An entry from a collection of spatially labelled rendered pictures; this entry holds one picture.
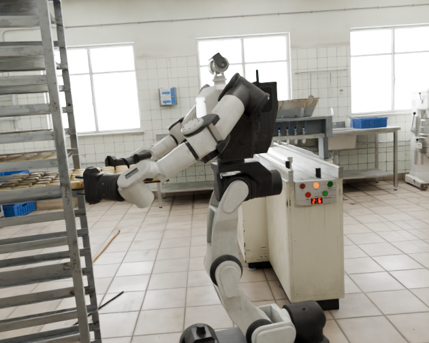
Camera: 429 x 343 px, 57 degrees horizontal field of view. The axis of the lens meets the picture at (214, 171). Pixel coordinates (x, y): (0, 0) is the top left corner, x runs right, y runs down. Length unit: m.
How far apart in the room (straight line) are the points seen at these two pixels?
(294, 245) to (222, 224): 0.89
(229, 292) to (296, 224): 0.84
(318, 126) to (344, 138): 2.68
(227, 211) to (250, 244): 1.53
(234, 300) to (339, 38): 5.25
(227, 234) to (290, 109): 1.60
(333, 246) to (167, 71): 4.26
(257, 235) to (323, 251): 0.76
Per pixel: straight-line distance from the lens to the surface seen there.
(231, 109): 1.31
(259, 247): 3.15
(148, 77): 6.14
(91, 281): 1.96
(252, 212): 3.06
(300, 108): 3.09
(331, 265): 2.56
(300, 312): 1.96
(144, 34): 6.23
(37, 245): 1.48
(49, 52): 1.39
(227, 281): 1.69
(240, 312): 1.83
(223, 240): 1.68
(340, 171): 2.39
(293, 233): 2.42
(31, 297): 1.54
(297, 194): 2.34
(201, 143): 1.21
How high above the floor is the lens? 1.28
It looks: 9 degrees down
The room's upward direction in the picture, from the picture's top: 4 degrees counter-clockwise
